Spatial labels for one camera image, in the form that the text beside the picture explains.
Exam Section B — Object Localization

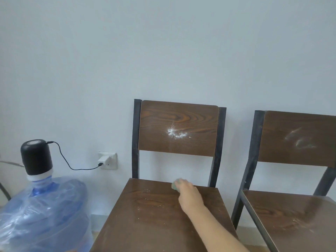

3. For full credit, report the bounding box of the person's right hand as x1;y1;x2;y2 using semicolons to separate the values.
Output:
175;179;207;211

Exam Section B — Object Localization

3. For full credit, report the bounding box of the person's right forearm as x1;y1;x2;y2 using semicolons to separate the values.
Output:
186;204;250;252

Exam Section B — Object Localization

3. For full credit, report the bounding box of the white powder patch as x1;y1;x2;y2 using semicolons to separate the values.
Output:
167;123;192;140

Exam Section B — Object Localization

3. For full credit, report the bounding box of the white charger plug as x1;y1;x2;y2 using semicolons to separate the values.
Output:
98;152;111;167

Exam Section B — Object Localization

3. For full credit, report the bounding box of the large blue water bottle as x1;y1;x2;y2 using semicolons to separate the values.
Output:
0;176;94;252

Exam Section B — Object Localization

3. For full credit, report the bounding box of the black electric water pump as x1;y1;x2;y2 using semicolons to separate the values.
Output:
20;139;54;182

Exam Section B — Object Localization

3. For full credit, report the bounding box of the black curved metal bar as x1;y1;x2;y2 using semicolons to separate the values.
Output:
0;182;12;201

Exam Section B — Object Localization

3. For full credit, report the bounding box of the brown wooden chair black frame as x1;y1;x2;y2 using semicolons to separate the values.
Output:
89;99;239;252
231;110;336;252

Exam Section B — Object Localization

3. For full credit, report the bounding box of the white wall socket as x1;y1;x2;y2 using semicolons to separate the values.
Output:
101;153;117;170

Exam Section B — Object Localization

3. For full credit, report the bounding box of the black charging cable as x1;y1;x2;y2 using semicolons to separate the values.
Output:
46;141;102;171

